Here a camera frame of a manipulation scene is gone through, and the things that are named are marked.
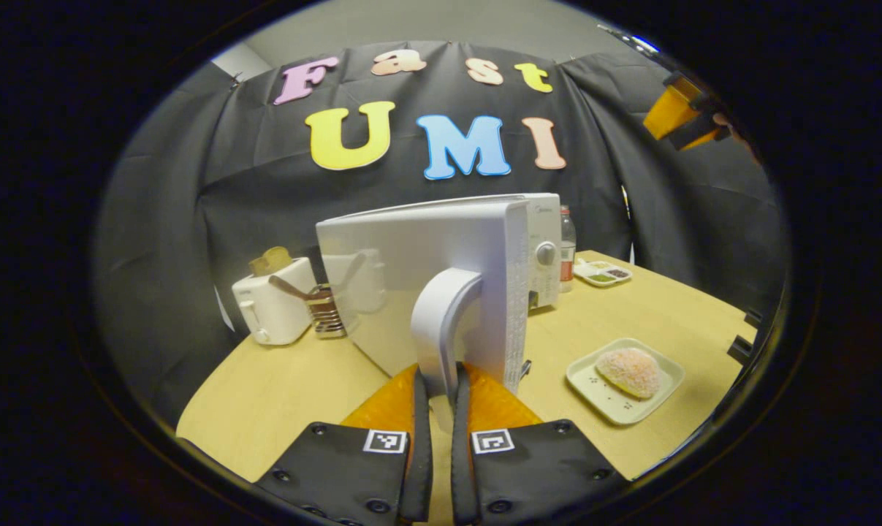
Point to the crumb-coated cream bread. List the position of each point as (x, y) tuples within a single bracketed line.
[(630, 372)]

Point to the divided white tray with beans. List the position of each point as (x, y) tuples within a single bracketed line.
[(601, 273)]

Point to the square white plate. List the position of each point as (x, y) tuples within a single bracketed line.
[(601, 398)]

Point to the brown toast slice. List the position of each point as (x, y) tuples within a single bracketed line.
[(271, 261)]

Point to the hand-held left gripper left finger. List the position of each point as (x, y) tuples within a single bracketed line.
[(420, 467)]

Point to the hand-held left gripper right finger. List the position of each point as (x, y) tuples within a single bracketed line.
[(461, 467)]

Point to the clear bottle with red label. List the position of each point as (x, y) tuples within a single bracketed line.
[(567, 248)]

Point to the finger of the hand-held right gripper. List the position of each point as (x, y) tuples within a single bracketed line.
[(671, 109)]

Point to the black backdrop cloth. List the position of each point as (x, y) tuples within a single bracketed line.
[(192, 219)]

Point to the white microwave oven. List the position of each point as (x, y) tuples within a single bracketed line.
[(411, 248)]

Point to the white toaster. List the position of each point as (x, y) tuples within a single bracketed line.
[(280, 307)]

